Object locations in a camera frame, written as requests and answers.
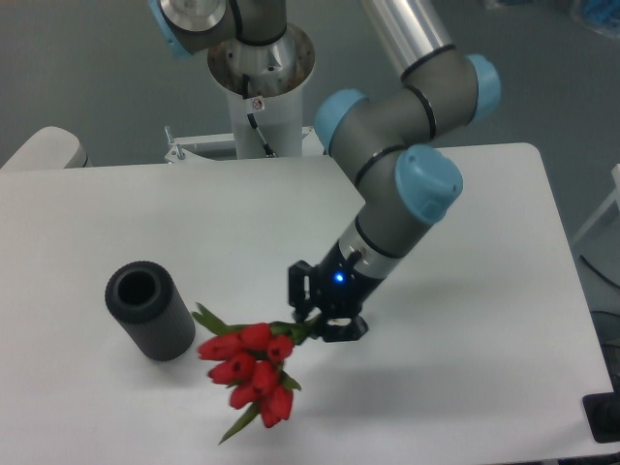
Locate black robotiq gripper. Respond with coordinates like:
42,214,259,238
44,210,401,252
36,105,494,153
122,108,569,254
288,242,383,343

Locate red tulip bouquet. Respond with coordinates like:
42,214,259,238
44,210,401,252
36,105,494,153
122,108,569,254
193,303,320,442

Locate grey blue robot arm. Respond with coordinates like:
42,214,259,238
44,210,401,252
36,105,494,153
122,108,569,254
149,1,501,344

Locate dark grey ribbed vase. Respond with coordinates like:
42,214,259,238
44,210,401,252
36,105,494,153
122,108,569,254
105,261,196,361

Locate black device at table edge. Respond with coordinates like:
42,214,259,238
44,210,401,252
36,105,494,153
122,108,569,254
582,392,619,444

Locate white chair beside table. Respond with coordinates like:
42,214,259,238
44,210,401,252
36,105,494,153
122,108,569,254
1,126,92,172

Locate blue items in clear bag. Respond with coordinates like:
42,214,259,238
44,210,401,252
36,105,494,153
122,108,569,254
570,0,619,39

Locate black cable on pedestal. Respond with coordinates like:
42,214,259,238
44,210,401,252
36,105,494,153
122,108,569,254
240,73,280,159

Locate black cable on floor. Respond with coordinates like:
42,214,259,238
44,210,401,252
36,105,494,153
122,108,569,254
579,254,620,288

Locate white frame at right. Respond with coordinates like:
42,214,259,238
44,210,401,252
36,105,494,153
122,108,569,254
571,165,619,250

